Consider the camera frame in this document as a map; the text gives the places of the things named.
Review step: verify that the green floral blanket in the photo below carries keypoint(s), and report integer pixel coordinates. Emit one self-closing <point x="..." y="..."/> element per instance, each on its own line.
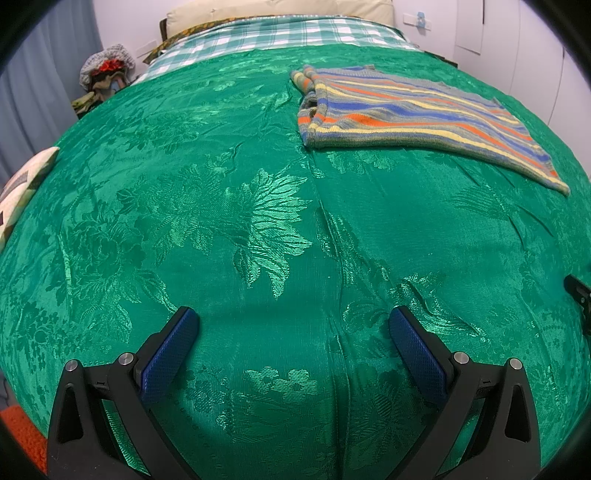
<point x="231" y="207"/>

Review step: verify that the pile of clothes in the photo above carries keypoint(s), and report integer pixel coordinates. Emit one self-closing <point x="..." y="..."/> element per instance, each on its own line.
<point x="104" y="74"/>

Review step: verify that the beige patterned pillow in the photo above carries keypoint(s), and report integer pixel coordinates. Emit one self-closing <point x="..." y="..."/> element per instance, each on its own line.
<point x="23" y="189"/>

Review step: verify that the striped knit sweater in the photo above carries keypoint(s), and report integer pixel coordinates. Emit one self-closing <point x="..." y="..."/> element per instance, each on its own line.
<point x="406" y="115"/>

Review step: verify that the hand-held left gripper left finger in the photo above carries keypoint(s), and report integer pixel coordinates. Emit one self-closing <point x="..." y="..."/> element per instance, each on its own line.
<point x="168" y="355"/>

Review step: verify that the cream pillow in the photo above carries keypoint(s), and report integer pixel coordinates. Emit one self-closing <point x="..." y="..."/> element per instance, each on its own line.
<point x="277" y="10"/>

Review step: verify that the white wardrobe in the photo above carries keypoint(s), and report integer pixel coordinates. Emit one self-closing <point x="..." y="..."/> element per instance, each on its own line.
<point x="521" y="50"/>

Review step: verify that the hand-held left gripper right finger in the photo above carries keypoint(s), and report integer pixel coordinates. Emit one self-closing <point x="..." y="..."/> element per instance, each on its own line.
<point x="418" y="357"/>

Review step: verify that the grey curtain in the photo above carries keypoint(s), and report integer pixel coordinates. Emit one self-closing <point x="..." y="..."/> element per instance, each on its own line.
<point x="37" y="101"/>

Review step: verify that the green checked bed sheet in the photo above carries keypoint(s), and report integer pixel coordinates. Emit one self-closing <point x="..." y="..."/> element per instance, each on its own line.
<point x="277" y="37"/>

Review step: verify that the orange rug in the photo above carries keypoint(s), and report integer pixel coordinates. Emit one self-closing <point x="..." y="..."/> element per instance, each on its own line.
<point x="27" y="438"/>

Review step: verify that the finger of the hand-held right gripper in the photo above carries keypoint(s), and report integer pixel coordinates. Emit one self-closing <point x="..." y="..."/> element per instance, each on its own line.
<point x="582" y="295"/>

